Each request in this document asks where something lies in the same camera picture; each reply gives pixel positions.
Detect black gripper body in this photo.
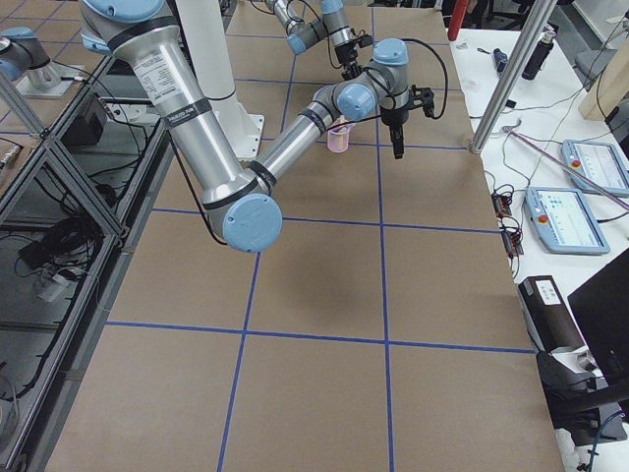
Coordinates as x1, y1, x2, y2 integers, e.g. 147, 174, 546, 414
381, 106, 408, 132
334, 41, 360, 74

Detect red cylinder bottle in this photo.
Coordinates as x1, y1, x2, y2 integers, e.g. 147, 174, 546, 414
447, 0, 469, 41

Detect black water bottle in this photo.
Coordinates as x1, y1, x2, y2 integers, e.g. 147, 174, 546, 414
522, 29, 556, 81

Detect near blue teach pendant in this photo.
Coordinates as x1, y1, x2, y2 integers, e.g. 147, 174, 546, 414
524, 187, 610, 256

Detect blue teach pendant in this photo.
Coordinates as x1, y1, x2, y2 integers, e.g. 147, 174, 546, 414
524, 187, 610, 256
561, 140, 628, 198

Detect far blue teach pendant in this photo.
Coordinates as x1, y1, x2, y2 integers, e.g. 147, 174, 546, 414
561, 140, 628, 198

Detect black cardboard box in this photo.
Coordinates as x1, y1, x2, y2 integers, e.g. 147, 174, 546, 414
518, 275, 585, 354

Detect black monitor on stand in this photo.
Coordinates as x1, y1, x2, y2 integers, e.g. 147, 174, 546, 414
536, 252, 628, 445

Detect black camera cable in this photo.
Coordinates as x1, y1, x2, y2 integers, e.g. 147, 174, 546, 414
343, 38, 449, 124

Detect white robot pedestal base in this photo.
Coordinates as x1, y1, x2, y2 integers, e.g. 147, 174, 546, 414
176, 0, 264, 160

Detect grey aluminium frame post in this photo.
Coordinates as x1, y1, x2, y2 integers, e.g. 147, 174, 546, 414
469, 0, 557, 154

